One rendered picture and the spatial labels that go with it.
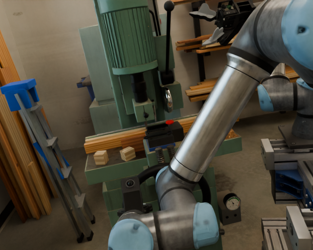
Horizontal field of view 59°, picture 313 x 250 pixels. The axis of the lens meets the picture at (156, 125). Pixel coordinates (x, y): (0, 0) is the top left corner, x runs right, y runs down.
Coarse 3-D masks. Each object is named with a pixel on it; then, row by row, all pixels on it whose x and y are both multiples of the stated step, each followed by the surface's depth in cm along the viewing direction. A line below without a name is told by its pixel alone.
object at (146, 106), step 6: (138, 102) 111; (144, 102) 110; (150, 102) 108; (138, 108) 107; (144, 108) 107; (150, 108) 108; (138, 114) 108; (150, 114) 108; (138, 120) 108; (144, 120) 109; (150, 120) 110
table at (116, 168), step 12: (228, 144) 105; (240, 144) 106; (108, 156) 108; (120, 156) 106; (144, 156) 103; (216, 156) 106; (96, 168) 100; (108, 168) 100; (120, 168) 101; (132, 168) 102; (144, 168) 100; (96, 180) 101; (108, 180) 102
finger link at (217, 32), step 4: (216, 28) 89; (220, 28) 92; (216, 32) 90; (220, 32) 93; (212, 36) 91; (216, 36) 93; (220, 36) 93; (208, 40) 93; (212, 40) 92; (216, 40) 93; (204, 44) 92; (208, 44) 92
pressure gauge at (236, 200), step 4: (228, 196) 106; (232, 196) 105; (236, 196) 106; (224, 200) 107; (228, 200) 106; (232, 200) 106; (236, 200) 106; (240, 200) 106; (228, 204) 106; (232, 204) 107; (236, 204) 107; (228, 208) 107; (232, 208) 107; (236, 208) 107
